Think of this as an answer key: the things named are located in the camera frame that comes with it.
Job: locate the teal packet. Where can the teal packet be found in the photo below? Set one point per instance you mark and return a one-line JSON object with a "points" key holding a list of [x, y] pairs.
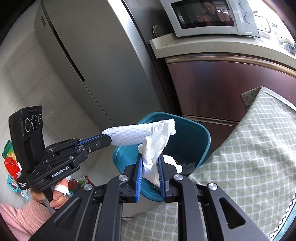
{"points": [[12, 184]]}

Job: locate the person's left hand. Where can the person's left hand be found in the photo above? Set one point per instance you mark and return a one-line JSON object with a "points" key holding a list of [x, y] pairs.
{"points": [[59, 197]]}

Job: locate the pale plate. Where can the pale plate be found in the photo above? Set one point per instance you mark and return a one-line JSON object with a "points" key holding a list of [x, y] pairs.
{"points": [[157, 30]]}

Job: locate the patterned tablecloth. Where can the patterned tablecloth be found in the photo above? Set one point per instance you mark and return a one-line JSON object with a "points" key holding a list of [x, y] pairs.
{"points": [[249, 150]]}

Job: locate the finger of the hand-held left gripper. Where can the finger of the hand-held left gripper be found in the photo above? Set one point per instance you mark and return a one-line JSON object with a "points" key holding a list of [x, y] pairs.
{"points": [[99, 144], [67, 143]]}

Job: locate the brown kitchen counter cabinet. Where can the brown kitchen counter cabinet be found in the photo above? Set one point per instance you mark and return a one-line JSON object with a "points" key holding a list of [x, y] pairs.
{"points": [[219, 88]]}

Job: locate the person's left forearm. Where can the person's left forearm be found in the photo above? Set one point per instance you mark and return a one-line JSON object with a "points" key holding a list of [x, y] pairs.
{"points": [[20, 220]]}

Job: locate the red snack packet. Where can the red snack packet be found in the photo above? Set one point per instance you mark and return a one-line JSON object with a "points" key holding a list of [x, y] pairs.
{"points": [[11, 168]]}

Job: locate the long white tissue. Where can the long white tissue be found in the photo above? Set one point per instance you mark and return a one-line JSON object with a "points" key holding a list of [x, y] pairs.
{"points": [[155, 148]]}

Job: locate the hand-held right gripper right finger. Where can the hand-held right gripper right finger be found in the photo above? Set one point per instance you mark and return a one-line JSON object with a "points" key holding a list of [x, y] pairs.
{"points": [[162, 183]]}

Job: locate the green snack packet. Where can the green snack packet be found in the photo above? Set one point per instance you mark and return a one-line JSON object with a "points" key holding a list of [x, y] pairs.
{"points": [[7, 149]]}

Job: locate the blue patterned bowl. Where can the blue patterned bowl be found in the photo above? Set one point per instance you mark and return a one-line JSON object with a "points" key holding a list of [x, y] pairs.
{"points": [[290, 47]]}

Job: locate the white microwave oven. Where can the white microwave oven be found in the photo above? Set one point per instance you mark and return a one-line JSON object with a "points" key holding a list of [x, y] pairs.
{"points": [[208, 16]]}

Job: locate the blue plastic bin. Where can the blue plastic bin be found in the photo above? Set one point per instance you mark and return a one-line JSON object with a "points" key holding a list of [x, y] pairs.
{"points": [[192, 139]]}

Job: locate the colourful packet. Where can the colourful packet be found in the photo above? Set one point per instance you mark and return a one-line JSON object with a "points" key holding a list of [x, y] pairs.
{"points": [[79, 183]]}

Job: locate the white foam net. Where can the white foam net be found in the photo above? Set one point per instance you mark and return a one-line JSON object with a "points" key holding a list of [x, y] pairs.
{"points": [[129, 135]]}

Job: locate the grey refrigerator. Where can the grey refrigerator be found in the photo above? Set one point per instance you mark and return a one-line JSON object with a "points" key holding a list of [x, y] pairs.
{"points": [[92, 58]]}

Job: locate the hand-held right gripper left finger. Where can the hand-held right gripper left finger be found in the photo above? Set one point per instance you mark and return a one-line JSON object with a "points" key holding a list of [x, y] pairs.
{"points": [[138, 180]]}

